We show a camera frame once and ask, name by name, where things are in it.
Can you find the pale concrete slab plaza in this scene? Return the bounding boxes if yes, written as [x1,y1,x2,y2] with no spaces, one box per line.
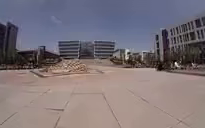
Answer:
[0,64,205,128]

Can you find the wide glass-fronted building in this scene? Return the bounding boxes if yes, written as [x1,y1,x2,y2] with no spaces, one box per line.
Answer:
[57,39,117,60]

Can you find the raised kerb strip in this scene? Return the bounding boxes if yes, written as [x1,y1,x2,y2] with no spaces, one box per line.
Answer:
[163,68,205,79]

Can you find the group of trees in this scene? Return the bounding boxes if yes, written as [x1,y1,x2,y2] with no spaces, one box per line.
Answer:
[0,49,24,69]

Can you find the wide stone stairs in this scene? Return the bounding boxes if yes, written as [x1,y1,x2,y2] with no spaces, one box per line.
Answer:
[79,58,116,67]

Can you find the small white building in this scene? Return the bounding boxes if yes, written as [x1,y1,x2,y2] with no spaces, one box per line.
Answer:
[112,48,131,62]

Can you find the row of thin trees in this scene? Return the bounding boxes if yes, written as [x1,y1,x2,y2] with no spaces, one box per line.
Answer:
[163,44,205,68]

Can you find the dark tall building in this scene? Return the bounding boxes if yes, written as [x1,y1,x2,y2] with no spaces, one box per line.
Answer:
[0,17,20,66]

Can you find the low dark building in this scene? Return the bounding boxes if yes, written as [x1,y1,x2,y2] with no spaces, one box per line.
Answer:
[17,45,61,66]

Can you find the small pale building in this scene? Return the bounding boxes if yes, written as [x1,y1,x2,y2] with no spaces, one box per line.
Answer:
[131,50,156,64]

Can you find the long pale building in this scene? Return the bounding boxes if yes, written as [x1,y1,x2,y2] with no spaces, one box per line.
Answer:
[154,13,205,66]

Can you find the low raised stone bed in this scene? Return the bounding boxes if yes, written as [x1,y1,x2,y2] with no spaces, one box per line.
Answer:
[29,68,104,78]

